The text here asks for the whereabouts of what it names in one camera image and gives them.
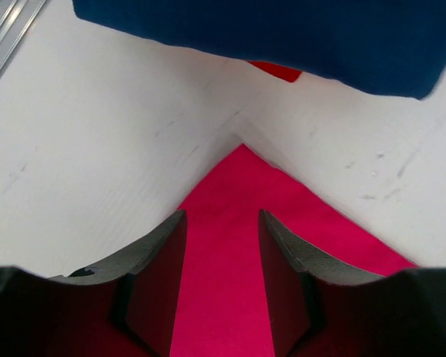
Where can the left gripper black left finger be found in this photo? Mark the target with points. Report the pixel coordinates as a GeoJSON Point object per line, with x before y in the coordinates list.
{"type": "Point", "coordinates": [122, 305]}

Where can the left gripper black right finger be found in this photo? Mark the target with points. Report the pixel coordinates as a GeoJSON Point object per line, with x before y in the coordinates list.
{"type": "Point", "coordinates": [319, 305]}

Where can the magenta t shirt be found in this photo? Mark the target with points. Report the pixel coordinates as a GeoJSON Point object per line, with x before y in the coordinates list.
{"type": "Point", "coordinates": [222, 309]}

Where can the folded orange t shirt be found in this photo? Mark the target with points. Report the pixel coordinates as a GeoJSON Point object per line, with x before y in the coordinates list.
{"type": "Point", "coordinates": [289, 75]}

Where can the folded blue t shirt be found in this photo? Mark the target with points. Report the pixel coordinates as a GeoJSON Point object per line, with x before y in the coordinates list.
{"type": "Point", "coordinates": [392, 48]}

